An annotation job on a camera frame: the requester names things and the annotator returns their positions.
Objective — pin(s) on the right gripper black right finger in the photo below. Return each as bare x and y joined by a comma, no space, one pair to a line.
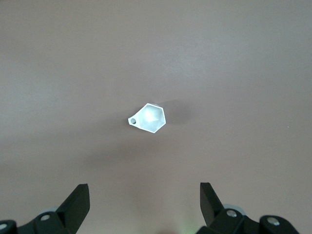
212,209

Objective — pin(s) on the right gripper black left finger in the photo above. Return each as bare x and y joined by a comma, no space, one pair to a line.
73,209

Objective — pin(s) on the white faceted cup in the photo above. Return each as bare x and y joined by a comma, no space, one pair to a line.
151,117

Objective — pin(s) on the brown table cover sheet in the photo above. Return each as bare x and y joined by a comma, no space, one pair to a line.
73,73

